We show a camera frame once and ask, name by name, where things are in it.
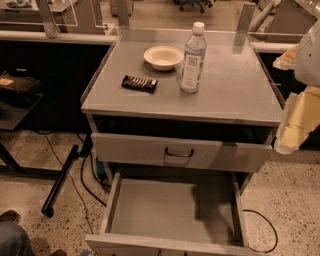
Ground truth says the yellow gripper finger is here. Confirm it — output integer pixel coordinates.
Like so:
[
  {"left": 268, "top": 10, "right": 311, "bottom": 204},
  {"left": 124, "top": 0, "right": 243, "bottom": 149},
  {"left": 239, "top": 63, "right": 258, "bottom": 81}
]
[
  {"left": 273, "top": 45, "right": 298, "bottom": 70},
  {"left": 274, "top": 87, "right": 320, "bottom": 154}
]

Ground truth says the clear plastic water bottle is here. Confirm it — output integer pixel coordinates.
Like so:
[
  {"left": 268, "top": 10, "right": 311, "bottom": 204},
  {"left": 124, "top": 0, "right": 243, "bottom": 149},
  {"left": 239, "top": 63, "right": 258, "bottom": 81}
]
[{"left": 180, "top": 22, "right": 207, "bottom": 93}]

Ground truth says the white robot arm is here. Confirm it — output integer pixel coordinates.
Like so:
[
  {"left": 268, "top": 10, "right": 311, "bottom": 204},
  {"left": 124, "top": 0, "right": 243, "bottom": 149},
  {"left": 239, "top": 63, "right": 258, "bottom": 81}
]
[{"left": 273, "top": 20, "right": 320, "bottom": 154}]

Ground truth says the closed upper drawer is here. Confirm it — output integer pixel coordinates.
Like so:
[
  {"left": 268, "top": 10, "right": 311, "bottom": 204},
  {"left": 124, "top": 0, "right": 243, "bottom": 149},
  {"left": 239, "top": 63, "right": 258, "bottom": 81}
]
[{"left": 92, "top": 133, "right": 272, "bottom": 172}]

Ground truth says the grey drawer cabinet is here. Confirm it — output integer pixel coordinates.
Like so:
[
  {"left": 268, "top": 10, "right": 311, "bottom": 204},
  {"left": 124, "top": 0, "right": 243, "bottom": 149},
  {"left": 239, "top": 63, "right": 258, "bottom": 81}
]
[{"left": 82, "top": 29, "right": 282, "bottom": 186}]

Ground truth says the open lower drawer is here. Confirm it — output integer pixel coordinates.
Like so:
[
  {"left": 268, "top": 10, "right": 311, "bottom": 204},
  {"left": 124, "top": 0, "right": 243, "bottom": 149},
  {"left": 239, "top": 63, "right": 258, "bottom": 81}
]
[{"left": 86, "top": 172, "right": 262, "bottom": 256}]

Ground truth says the office chair base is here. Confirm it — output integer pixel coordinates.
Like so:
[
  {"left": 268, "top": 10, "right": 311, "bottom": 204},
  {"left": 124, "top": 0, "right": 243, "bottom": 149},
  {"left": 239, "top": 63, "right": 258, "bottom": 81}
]
[{"left": 173, "top": 0, "right": 216, "bottom": 13}]

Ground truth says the white bowl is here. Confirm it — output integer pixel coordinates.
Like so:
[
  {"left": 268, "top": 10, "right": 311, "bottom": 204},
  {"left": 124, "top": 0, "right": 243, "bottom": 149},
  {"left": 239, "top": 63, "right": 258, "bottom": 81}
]
[{"left": 143, "top": 46, "right": 184, "bottom": 71}]

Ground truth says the dark snack bar wrapper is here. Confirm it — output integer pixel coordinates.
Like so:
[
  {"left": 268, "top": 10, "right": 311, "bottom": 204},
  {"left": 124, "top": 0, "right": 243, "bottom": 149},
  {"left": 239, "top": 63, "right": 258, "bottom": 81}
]
[{"left": 121, "top": 75, "right": 158, "bottom": 94}]

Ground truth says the black metal bar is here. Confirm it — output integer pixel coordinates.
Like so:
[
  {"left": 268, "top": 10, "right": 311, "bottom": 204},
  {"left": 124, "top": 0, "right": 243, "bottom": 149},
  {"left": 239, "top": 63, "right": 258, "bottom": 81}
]
[{"left": 41, "top": 145, "right": 78, "bottom": 218}]

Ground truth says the dark side table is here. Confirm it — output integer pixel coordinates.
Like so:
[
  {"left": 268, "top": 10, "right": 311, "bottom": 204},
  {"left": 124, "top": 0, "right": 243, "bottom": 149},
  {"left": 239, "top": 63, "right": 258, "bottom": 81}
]
[{"left": 0, "top": 94, "right": 60, "bottom": 179}]

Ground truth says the dark shoe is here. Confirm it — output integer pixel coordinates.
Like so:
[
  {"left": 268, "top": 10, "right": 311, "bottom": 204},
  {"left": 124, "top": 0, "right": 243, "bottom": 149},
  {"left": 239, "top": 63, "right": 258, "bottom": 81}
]
[{"left": 0, "top": 210, "right": 20, "bottom": 224}]

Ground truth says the black floor cable right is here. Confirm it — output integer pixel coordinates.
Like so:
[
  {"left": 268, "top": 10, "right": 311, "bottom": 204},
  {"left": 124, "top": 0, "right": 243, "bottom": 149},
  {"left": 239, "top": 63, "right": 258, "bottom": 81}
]
[{"left": 242, "top": 209, "right": 279, "bottom": 254}]

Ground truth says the black floor cable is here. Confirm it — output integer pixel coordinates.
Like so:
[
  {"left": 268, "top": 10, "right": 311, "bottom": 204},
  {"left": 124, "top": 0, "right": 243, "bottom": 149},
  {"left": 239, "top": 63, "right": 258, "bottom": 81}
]
[
  {"left": 33, "top": 129, "right": 111, "bottom": 234},
  {"left": 242, "top": 209, "right": 279, "bottom": 254}
]

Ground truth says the black floor cable left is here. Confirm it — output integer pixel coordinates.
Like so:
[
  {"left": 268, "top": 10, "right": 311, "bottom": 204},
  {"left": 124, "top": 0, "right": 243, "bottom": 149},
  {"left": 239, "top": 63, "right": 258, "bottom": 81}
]
[{"left": 33, "top": 129, "right": 111, "bottom": 234}]

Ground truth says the white horizontal rail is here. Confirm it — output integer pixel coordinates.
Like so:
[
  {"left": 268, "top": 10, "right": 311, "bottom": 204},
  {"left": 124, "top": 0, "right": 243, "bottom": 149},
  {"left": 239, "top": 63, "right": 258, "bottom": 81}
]
[{"left": 0, "top": 30, "right": 118, "bottom": 45}]

